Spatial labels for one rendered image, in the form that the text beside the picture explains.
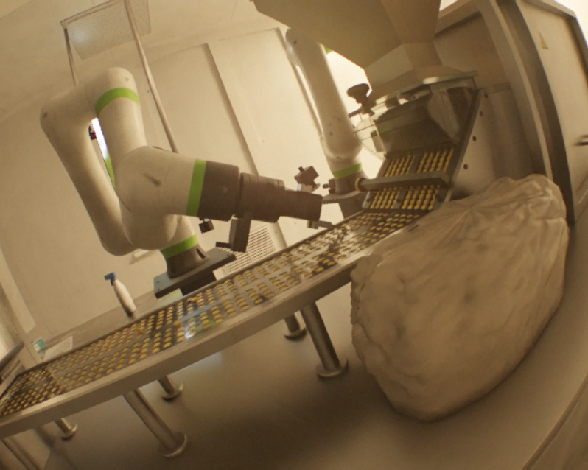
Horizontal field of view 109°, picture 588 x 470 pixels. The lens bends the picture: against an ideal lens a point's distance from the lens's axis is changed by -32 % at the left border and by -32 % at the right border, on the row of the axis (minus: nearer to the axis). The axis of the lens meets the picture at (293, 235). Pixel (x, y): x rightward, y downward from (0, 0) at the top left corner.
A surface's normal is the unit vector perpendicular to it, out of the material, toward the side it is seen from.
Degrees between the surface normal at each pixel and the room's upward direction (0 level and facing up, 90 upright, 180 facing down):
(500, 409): 0
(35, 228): 90
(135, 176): 87
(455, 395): 90
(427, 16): 114
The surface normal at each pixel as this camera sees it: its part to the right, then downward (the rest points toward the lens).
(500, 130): 0.35, 0.08
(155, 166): 0.58, -0.18
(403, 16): 0.46, 0.44
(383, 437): -0.36, -0.91
